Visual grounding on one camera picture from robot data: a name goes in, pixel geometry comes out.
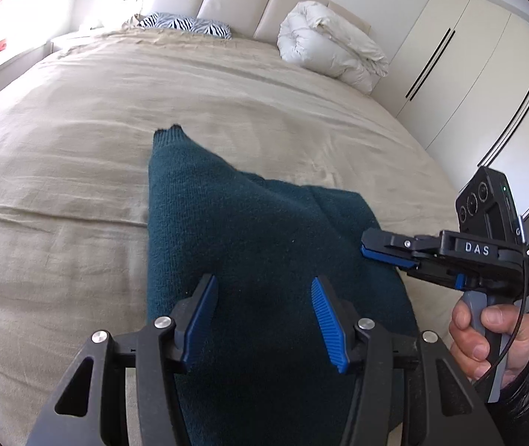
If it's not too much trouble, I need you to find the person's right hand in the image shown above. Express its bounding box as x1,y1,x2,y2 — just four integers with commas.
449,298,529,388

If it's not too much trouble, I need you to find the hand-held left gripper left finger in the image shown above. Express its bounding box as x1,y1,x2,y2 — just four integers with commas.
25,273,221,446

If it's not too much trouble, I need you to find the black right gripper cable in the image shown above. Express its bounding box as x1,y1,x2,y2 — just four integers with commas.
471,246,529,388

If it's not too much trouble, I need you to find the white folded duvet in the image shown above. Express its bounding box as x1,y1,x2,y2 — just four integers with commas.
277,1,390,94

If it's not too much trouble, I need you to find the dark teal knit sweater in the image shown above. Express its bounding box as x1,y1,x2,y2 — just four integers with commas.
146,123,422,446

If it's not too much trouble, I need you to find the cream padded headboard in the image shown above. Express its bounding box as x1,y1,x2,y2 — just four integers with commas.
197,0,373,51

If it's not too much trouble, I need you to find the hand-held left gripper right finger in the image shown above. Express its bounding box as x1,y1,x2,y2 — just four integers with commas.
311,276,494,446

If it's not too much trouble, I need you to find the zebra print pillow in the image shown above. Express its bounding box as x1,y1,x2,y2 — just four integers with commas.
136,12,233,41

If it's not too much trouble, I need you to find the beige bed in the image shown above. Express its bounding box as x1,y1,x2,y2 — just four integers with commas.
0,25,484,446

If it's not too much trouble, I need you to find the white wardrobe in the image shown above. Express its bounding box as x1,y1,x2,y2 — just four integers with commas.
369,0,529,242

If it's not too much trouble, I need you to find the white window ledge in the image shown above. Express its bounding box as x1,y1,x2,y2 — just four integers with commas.
0,32,57,100

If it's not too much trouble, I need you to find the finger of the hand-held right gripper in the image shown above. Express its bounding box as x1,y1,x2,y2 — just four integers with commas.
361,229,442,266
397,258,470,291

